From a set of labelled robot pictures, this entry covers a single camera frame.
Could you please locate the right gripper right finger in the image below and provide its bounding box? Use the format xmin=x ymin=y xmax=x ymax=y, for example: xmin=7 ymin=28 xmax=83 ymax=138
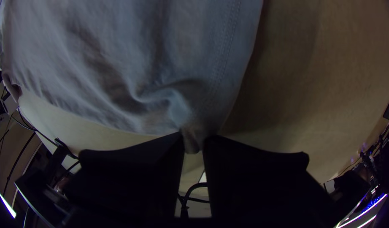
xmin=202 ymin=135 xmax=338 ymax=220

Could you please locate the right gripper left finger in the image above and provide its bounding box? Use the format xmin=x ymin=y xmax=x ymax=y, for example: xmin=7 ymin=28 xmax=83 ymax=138
xmin=63 ymin=131 xmax=185 ymax=220

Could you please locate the grey t-shirt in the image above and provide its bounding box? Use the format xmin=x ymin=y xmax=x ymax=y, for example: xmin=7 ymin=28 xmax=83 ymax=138
xmin=0 ymin=0 xmax=265 ymax=155

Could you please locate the black cable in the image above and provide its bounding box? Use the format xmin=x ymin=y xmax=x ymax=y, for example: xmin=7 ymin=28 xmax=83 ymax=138
xmin=10 ymin=109 xmax=80 ymax=159
xmin=178 ymin=182 xmax=211 ymax=219

